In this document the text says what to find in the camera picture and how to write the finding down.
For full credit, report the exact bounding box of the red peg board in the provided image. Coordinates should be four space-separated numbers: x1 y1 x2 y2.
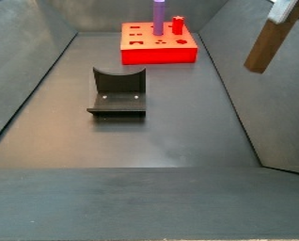
120 22 199 65

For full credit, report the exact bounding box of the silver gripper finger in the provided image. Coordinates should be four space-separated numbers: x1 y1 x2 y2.
267 0 298 24

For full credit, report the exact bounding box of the purple cylinder peg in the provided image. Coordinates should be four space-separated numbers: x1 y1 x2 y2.
154 0 164 36

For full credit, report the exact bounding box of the black curved holder stand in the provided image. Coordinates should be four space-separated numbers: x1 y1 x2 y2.
87 69 146 116

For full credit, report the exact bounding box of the brown hexagon peg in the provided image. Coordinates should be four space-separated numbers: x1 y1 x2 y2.
244 0 299 73

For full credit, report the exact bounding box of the red star-shaped peg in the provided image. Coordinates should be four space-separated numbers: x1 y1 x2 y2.
172 16 184 35

